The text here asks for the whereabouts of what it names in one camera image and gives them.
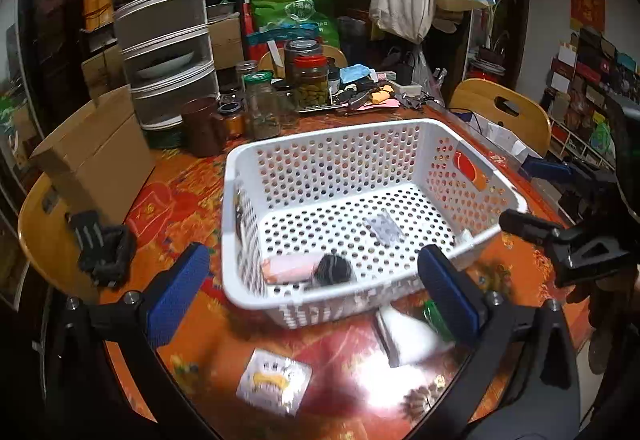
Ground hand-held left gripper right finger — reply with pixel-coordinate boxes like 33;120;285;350
417;245;582;440

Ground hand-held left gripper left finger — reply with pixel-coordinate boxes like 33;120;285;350
45;242;221;440

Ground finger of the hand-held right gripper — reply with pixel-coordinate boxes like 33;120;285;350
519;158;618;205
499;208;632;289

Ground white tissue pack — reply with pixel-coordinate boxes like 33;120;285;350
376;307;453;368

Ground pink tube black cap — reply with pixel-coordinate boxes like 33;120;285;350
262;252;323;285

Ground black sock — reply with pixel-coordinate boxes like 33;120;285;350
312;254;356;288

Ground white perforated plastic basket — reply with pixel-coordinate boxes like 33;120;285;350
222;118;529;331

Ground person's right hand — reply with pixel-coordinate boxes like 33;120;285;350
567;265;640;376

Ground green plastic wrapper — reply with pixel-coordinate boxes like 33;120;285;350
422;300;453;338

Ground white paper sheet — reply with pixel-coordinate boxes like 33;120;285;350
472;115;528;161

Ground shelf of colourful boxes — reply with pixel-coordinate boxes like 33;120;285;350
542;26;640;171

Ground small grey patterned packet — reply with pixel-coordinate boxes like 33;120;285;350
363;212;405;245

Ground red patterned tablecloth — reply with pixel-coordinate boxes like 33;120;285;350
97;97;596;440

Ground white packet with yellow print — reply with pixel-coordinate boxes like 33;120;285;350
236;348;313;417

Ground potted plant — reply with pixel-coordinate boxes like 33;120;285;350
472;0;516;70

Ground brown cardboard box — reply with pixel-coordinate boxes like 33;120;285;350
29;84;157;225

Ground dark brown mug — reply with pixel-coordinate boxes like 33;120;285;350
181;97;228;158

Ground small amber jar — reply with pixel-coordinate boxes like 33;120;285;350
220;102;247;139

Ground glass jar with green lid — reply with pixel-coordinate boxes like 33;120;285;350
242;71;281;141

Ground blue face mask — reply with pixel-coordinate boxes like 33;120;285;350
339;64;378;84

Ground small clear glass jar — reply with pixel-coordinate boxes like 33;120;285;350
235;60;259;88

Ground grey stacked drawer rack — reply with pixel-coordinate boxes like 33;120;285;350
107;0;221;131

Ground pickle jar with red lid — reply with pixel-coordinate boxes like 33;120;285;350
292;54;331;111

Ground large cardboard box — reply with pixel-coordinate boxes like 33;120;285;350
206;14;247;70

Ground glass jar with dark lid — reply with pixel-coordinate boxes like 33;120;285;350
284;38;321;80

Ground green shopping bag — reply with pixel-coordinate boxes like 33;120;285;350
243;0;342;58

